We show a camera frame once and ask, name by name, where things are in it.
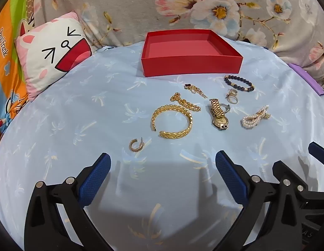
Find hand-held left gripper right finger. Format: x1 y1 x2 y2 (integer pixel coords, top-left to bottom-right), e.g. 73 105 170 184
215 150 301 251

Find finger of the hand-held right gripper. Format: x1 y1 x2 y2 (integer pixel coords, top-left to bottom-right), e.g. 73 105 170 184
309 142 324 168
272 161 324 207

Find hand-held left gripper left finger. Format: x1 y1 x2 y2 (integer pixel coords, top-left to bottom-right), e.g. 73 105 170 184
24 152 112 251

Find pearl bracelet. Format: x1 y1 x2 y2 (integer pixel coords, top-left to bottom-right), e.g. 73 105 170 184
240 105 271 129

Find gold wristwatch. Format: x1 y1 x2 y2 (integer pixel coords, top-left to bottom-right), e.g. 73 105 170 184
209 99 229 131

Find gold braided cuff bangle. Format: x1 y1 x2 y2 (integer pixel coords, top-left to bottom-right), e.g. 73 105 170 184
151 105 193 138

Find black bead bracelet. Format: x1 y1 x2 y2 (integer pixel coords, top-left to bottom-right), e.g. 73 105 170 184
224 75 255 92

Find red cardboard box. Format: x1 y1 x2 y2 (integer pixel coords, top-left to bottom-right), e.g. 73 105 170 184
141 29 243 78

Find gold hoop earring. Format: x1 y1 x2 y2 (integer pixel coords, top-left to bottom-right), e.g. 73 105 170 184
129 137 144 152

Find light blue palm print bedsheet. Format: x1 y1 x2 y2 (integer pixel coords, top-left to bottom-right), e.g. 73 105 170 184
0 40 324 251

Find purple plastic object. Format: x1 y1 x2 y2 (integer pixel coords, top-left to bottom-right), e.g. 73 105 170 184
288 63 324 97

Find white cat face pillow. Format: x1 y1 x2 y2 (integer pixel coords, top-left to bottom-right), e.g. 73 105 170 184
16 11 93 101

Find colourful cartoon print cloth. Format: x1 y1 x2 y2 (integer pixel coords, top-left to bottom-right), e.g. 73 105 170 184
0 0 47 147

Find grey floral blanket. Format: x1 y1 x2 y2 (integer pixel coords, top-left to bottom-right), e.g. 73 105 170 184
29 0 324 85

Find gold ring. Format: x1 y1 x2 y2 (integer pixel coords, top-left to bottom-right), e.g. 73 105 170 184
226 88 240 104

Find gold chain bracelet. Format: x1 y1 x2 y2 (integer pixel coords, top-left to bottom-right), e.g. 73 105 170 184
170 92 202 112

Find gold chain with black clover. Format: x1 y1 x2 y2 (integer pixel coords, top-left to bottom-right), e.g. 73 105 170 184
184 83 208 99

